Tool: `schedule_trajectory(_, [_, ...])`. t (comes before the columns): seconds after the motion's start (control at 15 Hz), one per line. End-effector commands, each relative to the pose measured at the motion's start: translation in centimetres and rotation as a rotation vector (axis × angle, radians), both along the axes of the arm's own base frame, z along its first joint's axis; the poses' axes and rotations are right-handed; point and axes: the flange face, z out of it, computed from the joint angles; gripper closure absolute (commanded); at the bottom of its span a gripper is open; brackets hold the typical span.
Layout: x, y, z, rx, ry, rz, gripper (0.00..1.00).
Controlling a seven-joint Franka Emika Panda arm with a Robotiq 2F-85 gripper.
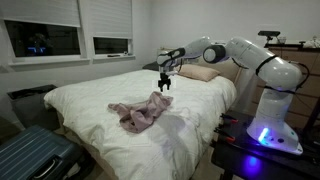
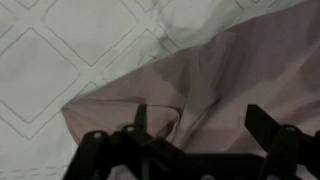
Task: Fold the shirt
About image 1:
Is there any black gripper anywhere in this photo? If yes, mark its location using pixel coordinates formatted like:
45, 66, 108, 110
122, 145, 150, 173
158, 72, 172, 93

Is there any mauve button-up shirt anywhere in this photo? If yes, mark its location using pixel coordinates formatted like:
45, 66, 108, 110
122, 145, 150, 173
107, 91, 174, 134

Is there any dark grey cushion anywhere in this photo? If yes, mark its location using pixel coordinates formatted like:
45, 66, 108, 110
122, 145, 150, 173
142, 60, 161, 72

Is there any beige pillow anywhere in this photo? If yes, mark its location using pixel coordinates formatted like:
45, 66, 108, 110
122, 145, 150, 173
176, 63, 222, 83

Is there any white bed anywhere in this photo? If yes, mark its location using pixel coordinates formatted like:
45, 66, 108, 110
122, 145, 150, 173
43, 68, 238, 180

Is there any beige padded wooden headboard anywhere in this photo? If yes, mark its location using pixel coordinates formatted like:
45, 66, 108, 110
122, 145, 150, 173
156, 47, 249, 86

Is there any small dark window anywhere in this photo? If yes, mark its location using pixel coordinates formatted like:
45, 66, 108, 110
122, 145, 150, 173
93, 36, 130, 56

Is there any narrow white roller blind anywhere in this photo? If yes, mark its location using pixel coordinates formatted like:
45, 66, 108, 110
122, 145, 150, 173
87, 0, 134, 40

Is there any beige bed base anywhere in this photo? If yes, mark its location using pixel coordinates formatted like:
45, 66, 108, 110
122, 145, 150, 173
54, 111, 119, 180

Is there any black robot table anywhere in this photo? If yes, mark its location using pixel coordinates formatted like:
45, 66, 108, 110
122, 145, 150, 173
210, 109, 320, 180

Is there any large dark window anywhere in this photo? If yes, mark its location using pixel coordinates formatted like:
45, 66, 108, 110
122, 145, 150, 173
3, 19, 82, 58

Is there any black storage bin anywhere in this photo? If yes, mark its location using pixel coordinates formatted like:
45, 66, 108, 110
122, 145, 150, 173
7, 84, 61, 131

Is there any wide white roller blind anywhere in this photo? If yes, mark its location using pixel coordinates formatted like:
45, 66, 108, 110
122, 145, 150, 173
0, 0, 82, 28

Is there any blue ribbed hard suitcase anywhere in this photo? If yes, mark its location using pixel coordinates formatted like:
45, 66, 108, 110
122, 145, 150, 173
0, 124, 84, 180

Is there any black tripod leg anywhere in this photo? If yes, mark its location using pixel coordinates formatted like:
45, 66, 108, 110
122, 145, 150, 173
301, 97, 320, 134

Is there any wooden dresser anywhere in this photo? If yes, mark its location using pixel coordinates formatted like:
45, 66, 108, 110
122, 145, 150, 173
251, 43, 320, 131

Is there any white clutter on dresser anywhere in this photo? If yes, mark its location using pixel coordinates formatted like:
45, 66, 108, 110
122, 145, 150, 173
304, 35, 320, 49

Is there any red-handled clamp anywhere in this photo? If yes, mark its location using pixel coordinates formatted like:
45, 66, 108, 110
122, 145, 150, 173
213, 127, 236, 144
219, 113, 239, 124

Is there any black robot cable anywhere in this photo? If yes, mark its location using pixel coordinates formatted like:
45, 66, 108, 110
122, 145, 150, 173
231, 54, 311, 96

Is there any black camera on dresser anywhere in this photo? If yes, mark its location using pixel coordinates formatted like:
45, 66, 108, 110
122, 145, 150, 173
258, 30, 282, 44

